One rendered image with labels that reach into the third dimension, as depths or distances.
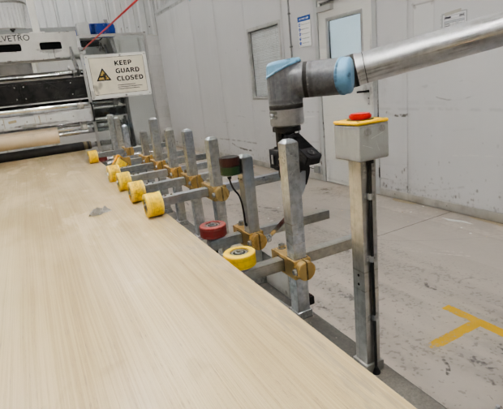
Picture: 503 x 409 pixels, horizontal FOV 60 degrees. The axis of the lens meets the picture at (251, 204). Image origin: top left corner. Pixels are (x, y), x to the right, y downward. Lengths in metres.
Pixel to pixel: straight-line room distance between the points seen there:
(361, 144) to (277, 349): 0.37
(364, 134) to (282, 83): 0.40
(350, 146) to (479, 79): 3.20
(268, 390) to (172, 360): 0.17
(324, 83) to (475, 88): 2.93
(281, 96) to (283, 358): 0.67
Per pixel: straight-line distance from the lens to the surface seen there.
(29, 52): 3.98
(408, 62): 1.27
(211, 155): 1.48
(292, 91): 1.14
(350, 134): 0.80
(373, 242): 0.88
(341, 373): 0.67
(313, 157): 1.10
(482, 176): 4.04
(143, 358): 0.76
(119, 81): 3.72
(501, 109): 3.87
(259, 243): 1.30
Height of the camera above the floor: 1.31
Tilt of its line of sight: 16 degrees down
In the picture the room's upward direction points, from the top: 6 degrees counter-clockwise
